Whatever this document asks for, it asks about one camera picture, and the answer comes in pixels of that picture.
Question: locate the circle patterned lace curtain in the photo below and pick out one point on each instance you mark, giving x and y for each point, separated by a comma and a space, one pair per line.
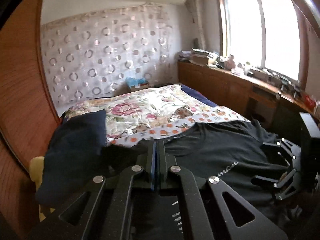
92, 55

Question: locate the folded navy blue garment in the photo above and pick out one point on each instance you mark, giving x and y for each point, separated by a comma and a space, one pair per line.
73, 157

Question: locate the stack of books and papers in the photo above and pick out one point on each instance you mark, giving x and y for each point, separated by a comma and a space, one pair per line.
199, 57

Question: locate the red container on desk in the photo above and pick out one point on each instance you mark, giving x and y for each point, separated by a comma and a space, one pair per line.
310, 103

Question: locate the black t-shirt with script logo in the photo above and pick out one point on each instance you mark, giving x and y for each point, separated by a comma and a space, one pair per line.
232, 151

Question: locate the long wooden desk cabinet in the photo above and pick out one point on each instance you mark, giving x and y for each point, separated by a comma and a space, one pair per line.
247, 96

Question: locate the brown wooden wardrobe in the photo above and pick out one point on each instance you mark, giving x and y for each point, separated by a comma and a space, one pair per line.
28, 117

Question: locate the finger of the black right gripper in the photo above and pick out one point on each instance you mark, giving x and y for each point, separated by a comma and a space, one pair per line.
283, 150
284, 188

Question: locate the orange fruit print bedsheet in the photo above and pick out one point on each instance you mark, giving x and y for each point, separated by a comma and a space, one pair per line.
213, 115

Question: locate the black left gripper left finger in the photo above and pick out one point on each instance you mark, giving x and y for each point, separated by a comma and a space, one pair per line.
103, 208

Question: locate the bright window with frame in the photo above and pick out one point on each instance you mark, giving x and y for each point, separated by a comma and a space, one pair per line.
268, 34

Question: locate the floral patterned quilt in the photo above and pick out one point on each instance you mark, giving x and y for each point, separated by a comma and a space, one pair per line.
138, 111

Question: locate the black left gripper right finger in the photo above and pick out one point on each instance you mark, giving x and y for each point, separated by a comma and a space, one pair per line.
209, 208

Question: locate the yellow cloth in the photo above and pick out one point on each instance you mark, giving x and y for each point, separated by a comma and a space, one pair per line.
36, 168

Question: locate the blue tissue box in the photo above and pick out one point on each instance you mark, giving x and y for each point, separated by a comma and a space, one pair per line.
136, 84

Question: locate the navy blue blanket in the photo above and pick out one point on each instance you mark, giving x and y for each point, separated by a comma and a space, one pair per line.
197, 95

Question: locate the pink figurine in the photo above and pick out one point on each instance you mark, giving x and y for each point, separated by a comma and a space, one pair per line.
229, 64

